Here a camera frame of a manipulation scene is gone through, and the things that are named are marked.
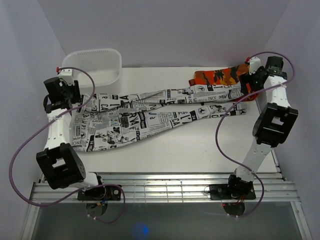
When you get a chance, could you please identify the newspaper print trousers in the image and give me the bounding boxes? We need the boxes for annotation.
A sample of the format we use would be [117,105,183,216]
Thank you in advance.
[71,83,243,152]

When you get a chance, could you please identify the white plastic basket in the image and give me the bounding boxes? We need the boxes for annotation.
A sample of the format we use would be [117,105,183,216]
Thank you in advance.
[62,48,122,95]

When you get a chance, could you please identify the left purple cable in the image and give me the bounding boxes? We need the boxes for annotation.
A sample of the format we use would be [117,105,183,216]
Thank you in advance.
[9,66,126,225]

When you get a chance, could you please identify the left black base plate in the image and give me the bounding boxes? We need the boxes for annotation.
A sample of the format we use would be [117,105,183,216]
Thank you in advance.
[77,185,122,201]

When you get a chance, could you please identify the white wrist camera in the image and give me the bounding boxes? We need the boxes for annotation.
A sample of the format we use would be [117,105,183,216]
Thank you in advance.
[56,67,75,86]
[245,56,262,75]

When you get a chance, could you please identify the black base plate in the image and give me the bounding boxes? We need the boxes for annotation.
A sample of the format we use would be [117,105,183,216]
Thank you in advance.
[77,185,122,201]
[209,184,256,200]

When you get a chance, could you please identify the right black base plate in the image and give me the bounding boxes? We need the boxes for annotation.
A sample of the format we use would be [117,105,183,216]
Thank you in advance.
[209,184,256,200]

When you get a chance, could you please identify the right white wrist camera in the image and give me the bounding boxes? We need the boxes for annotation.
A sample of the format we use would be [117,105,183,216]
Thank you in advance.
[245,56,262,75]

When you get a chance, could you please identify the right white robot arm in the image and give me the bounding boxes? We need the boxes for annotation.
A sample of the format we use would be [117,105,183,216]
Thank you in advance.
[225,56,299,199]

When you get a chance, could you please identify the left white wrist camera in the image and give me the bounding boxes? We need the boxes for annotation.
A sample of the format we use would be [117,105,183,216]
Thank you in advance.
[56,67,75,86]

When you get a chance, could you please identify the aluminium rail frame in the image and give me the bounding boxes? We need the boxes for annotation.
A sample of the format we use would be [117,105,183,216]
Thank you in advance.
[21,94,313,240]

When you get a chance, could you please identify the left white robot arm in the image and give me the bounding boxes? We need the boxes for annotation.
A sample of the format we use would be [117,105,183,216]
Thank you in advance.
[36,73,106,200]

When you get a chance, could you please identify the orange camouflage folded trousers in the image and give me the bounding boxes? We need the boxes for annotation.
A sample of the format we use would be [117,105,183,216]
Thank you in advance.
[188,62,249,86]

